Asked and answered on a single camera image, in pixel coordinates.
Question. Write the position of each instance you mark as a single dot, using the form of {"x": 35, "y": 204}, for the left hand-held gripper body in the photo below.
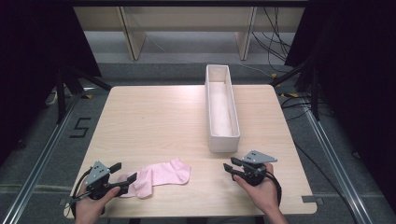
{"x": 98, "y": 174}

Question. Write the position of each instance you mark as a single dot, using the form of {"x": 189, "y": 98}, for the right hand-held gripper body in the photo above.
{"x": 255, "y": 171}

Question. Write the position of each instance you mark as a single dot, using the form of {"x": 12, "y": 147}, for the pink sock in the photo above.
{"x": 143, "y": 185}
{"x": 171, "y": 172}

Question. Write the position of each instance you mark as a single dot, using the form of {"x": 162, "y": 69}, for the long white storage box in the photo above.
{"x": 221, "y": 105}

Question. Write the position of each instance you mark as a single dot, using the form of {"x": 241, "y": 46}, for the person's right hand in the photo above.
{"x": 264, "y": 194}

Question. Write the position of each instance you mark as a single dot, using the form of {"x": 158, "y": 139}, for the person's left hand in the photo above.
{"x": 88, "y": 208}

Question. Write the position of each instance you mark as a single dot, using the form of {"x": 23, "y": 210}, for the grey tape strip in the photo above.
{"x": 313, "y": 199}
{"x": 70, "y": 200}

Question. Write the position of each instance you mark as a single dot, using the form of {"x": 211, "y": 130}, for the black metal stand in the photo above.
{"x": 60, "y": 93}
{"x": 315, "y": 93}

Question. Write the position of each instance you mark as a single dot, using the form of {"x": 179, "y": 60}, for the black curtain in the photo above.
{"x": 31, "y": 62}
{"x": 358, "y": 77}

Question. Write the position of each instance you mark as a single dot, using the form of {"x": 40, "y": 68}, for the light wooden shelf unit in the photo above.
{"x": 186, "y": 18}

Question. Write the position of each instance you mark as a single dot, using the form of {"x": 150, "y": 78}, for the aluminium floor rail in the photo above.
{"x": 37, "y": 168}
{"x": 333, "y": 161}

